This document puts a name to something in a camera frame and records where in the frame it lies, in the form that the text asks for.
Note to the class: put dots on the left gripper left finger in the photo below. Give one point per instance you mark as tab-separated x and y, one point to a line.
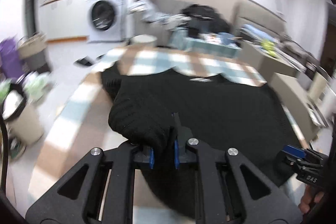
142	157

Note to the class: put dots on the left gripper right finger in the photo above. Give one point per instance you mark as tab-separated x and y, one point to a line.
182	155

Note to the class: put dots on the black knit sweater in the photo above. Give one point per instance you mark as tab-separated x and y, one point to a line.
219	112

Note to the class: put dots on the light blue clothes pile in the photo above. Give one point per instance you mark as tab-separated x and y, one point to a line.
151	14

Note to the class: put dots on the person right hand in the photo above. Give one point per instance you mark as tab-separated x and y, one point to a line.
310	200

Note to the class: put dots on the checkered bed blanket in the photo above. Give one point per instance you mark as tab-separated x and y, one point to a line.
197	140

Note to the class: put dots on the black slipper left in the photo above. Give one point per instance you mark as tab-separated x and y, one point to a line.
84	62

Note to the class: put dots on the white round stool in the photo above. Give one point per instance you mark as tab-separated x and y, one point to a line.
143	40

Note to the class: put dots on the teal side table cloth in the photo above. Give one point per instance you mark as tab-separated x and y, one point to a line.
222	44

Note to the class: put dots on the yellow green toy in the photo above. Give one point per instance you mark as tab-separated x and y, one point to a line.
268	47

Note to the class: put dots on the beige trash bin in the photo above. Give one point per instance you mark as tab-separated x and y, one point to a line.
20	115

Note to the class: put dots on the sneaker on floor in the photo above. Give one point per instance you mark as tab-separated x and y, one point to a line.
16	148

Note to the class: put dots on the green white plastic bag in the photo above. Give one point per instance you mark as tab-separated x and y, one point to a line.
36	85

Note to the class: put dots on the black jacket pile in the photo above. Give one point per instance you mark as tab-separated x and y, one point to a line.
204	20

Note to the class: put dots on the white washing machine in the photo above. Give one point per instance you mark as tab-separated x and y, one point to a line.
106	20

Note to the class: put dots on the woven laundry basket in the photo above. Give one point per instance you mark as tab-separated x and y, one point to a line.
33	54

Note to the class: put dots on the purple bag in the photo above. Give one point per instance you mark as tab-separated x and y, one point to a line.
11	64

